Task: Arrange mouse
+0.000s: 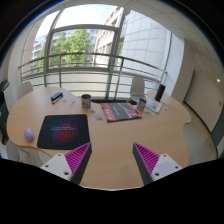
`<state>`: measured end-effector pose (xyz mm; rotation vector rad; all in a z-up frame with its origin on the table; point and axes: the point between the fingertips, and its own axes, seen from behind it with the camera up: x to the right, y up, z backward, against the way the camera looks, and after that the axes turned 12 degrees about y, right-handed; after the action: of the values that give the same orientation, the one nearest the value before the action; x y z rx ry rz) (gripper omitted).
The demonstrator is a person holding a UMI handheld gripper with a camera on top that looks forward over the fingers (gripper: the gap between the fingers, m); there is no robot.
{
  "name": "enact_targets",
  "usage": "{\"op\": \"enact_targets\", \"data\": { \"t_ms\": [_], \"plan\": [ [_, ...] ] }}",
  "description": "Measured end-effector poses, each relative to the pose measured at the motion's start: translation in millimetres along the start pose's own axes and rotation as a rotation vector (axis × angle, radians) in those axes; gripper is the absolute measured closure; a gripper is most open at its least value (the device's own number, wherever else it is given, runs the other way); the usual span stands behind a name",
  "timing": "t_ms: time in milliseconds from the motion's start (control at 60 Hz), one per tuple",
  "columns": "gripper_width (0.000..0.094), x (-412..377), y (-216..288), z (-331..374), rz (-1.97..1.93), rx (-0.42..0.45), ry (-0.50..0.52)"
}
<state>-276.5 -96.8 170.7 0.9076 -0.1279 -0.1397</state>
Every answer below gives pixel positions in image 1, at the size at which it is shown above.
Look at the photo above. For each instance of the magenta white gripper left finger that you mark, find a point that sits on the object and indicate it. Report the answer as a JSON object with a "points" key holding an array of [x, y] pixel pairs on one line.
{"points": [[70, 166]]}

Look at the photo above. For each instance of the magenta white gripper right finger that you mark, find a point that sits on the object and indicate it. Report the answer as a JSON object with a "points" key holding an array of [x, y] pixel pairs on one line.
{"points": [[153, 166]]}

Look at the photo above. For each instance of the black patterned mouse pad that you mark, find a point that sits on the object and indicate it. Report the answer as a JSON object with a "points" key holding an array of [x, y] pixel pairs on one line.
{"points": [[63, 132]]}

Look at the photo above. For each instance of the lilac computer mouse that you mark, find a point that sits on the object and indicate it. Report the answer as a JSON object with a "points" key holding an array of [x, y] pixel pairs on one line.
{"points": [[28, 133]]}

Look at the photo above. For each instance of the small card on table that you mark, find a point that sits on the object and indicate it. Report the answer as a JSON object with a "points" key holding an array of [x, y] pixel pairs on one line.
{"points": [[98, 117]]}

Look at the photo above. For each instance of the white and yellow leaflet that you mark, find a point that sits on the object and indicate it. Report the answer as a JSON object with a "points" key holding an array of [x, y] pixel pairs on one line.
{"points": [[153, 105]]}

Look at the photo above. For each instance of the patterned mug on right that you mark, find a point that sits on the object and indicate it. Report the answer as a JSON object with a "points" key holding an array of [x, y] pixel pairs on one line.
{"points": [[141, 104]]}

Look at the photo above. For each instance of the patterned mug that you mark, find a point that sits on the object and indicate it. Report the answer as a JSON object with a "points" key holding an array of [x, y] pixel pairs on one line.
{"points": [[141, 104], [86, 101]]}

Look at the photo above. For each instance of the patterned mug near centre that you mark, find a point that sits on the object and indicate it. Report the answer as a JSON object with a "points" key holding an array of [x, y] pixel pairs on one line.
{"points": [[86, 101]]}

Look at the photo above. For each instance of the red and black book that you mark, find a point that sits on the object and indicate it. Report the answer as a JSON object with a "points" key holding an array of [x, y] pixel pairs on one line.
{"points": [[119, 111]]}

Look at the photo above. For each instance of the black stapler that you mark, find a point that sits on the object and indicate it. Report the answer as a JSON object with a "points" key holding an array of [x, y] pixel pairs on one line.
{"points": [[56, 96]]}

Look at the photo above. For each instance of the black cylindrical speaker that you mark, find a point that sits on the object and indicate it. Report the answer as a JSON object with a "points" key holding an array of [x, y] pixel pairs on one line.
{"points": [[160, 92]]}

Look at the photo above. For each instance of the white chair at back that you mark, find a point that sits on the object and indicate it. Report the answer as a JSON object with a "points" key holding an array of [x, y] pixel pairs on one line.
{"points": [[137, 88]]}

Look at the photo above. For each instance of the white chair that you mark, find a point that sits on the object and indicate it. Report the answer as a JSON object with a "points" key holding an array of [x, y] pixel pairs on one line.
{"points": [[24, 89], [137, 88]]}

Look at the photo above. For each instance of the white chair at left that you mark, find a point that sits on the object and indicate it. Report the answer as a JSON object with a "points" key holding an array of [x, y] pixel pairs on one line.
{"points": [[24, 89]]}

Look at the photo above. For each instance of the metal balcony railing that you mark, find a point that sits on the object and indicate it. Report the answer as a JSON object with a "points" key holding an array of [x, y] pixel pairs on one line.
{"points": [[104, 76]]}

